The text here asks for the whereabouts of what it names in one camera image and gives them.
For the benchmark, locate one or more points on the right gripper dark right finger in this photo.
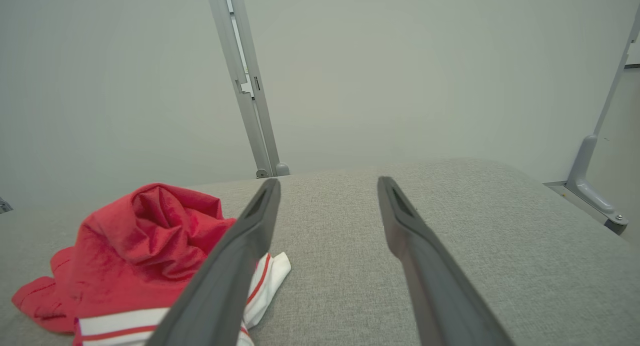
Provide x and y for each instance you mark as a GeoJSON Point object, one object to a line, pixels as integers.
{"type": "Point", "coordinates": [440, 286]}

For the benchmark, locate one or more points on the red jersey white striped trim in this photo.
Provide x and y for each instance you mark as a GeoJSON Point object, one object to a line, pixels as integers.
{"type": "Point", "coordinates": [135, 246]}

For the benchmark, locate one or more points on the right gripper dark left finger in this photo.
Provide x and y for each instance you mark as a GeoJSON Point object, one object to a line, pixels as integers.
{"type": "Point", "coordinates": [225, 286]}

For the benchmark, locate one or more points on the grey metal frame with caster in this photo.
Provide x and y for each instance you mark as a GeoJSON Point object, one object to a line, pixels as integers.
{"type": "Point", "coordinates": [4, 205]}

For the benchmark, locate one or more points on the grey metal frame with foot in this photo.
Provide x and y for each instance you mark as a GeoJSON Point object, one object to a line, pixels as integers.
{"type": "Point", "coordinates": [585, 171]}

